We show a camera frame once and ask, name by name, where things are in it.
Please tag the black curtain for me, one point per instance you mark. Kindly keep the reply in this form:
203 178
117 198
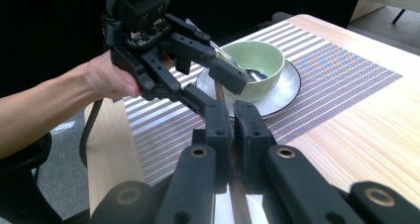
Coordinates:
49 19

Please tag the metal spoon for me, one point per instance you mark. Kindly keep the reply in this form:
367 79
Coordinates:
256 73

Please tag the brown chopstick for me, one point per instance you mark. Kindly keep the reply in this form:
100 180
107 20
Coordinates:
238 197

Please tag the black office chair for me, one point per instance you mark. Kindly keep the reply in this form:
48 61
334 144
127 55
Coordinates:
20 191

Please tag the white plate with dark rim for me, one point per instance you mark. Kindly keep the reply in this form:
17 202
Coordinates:
284 88

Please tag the grey striped placemat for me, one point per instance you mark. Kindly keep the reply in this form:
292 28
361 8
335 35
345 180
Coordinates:
330 75

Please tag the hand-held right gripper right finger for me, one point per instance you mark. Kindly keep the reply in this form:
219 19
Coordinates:
251 138

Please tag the green bowl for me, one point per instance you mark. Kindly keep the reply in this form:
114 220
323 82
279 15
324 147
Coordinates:
261 57

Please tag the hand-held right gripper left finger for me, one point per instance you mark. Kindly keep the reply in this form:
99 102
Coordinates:
218 134

